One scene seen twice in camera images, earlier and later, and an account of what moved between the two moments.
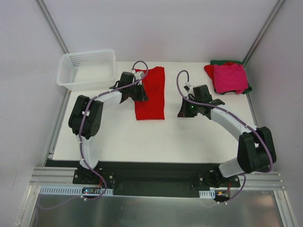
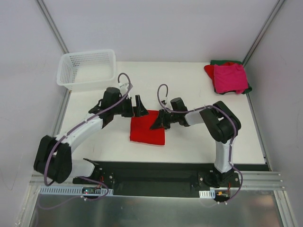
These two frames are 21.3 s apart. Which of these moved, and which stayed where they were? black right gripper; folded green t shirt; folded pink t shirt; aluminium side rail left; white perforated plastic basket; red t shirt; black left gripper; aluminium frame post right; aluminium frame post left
Moved: black left gripper; black right gripper; red t shirt
Stayed: aluminium frame post right; folded green t shirt; white perforated plastic basket; aluminium frame post left; aluminium side rail left; folded pink t shirt
